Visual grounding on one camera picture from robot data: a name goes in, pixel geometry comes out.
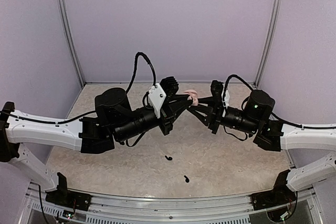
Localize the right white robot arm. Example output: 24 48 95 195
188 90 335 205

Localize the pink earbud charging case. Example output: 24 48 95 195
183 89 198 106

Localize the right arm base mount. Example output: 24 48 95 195
250 190 297 211

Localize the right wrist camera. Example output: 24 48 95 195
211 80 230 109

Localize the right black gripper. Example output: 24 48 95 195
187 97 259 135

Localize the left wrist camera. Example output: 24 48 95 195
148 76 179 119

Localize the right aluminium corner post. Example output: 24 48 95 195
254 0 281 88

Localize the black earbud lower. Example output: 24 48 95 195
184 175 190 183

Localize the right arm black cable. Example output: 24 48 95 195
223 74 336 141

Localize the left aluminium corner post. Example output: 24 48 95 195
57 0 86 88

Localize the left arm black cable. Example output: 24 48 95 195
0 52 158 147

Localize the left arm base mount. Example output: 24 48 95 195
45 189 92 211

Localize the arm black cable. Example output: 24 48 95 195
0 52 158 147
223 74 336 141

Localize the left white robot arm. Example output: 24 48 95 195
1 84 198 206

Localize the aluminium corner post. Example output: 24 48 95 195
57 0 86 88
254 0 281 88

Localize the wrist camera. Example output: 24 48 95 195
211 80 230 109
148 76 179 119

